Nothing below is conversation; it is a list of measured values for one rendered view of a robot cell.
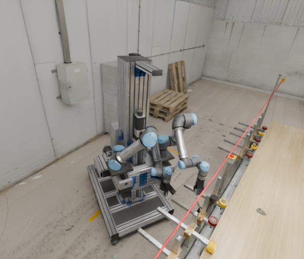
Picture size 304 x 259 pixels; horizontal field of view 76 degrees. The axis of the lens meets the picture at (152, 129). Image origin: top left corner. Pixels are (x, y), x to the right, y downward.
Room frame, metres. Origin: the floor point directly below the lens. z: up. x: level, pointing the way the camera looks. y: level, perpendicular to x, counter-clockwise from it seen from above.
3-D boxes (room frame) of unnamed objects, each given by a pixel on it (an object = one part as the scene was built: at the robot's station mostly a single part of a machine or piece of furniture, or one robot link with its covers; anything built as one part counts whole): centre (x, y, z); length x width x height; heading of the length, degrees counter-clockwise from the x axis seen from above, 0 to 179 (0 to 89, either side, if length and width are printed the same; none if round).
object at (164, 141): (1.75, -0.13, 1.21); 0.13 x 0.12 x 0.14; 112
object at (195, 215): (0.95, -0.38, 0.89); 0.03 x 0.03 x 0.48; 55
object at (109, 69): (3.97, 0.65, 0.78); 0.90 x 0.45 x 1.55; 150
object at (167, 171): (1.35, -0.18, 1.13); 0.09 x 0.08 x 0.11; 88
